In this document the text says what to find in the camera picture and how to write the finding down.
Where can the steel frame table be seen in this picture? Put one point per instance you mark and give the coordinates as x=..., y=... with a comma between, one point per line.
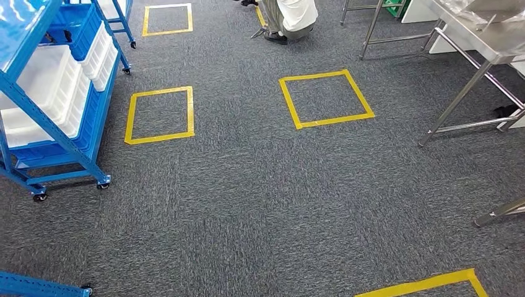
x=398, y=38

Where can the yellow floor tape strip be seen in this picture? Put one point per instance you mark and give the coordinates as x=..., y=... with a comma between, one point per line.
x=261, y=17

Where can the person's black shoe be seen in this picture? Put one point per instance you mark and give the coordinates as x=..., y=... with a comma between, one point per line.
x=275, y=38

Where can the green plastic crate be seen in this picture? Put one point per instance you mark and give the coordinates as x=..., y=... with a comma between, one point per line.
x=395, y=7

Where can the yellow floor tape square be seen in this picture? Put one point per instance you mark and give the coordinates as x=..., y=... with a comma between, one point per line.
x=430, y=282
x=336, y=120

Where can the clear plastic wrap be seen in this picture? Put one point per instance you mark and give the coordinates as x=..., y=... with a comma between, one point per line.
x=463, y=10

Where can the small metal floor tool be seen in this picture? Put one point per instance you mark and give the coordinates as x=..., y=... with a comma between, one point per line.
x=258, y=32

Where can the person's legs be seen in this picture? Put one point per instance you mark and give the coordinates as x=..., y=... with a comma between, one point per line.
x=249, y=3

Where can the blue wheeled metal rack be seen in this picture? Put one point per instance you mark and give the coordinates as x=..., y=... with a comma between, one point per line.
x=24, y=28
x=125, y=26

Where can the steel side table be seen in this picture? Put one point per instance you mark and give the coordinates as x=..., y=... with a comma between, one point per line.
x=492, y=41

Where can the person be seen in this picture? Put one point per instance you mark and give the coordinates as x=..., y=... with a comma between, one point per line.
x=295, y=14

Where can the blue storage bin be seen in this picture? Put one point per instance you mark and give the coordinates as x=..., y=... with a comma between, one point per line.
x=82, y=28
x=88, y=123

